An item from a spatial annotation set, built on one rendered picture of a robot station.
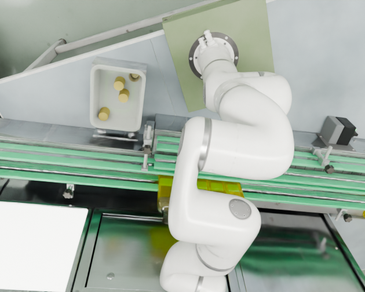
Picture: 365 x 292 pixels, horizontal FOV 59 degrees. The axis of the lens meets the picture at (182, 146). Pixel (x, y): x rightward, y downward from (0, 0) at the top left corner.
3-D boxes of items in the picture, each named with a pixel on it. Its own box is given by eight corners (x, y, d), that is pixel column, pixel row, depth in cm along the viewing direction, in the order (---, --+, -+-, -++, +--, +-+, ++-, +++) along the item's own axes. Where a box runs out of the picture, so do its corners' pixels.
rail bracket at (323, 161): (307, 151, 116) (323, 173, 105) (315, 134, 113) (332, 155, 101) (318, 152, 117) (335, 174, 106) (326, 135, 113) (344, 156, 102)
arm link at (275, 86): (218, 83, 58) (307, 79, 58) (206, 72, 81) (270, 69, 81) (218, 134, 61) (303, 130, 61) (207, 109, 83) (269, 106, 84)
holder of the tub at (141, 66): (94, 127, 121) (90, 138, 114) (95, 55, 107) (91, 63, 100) (139, 132, 123) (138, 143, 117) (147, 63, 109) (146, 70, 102)
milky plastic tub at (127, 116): (94, 116, 118) (89, 127, 111) (95, 55, 106) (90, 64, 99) (141, 121, 120) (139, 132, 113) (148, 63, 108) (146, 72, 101)
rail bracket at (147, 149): (141, 157, 113) (138, 178, 102) (146, 114, 104) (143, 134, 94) (149, 157, 113) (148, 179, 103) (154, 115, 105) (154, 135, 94)
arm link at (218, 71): (199, 59, 84) (204, 83, 71) (248, 57, 84) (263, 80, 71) (199, 93, 90) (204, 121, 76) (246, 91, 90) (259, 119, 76)
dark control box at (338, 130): (318, 132, 127) (328, 143, 120) (327, 114, 123) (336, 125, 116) (338, 134, 128) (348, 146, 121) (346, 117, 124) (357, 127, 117)
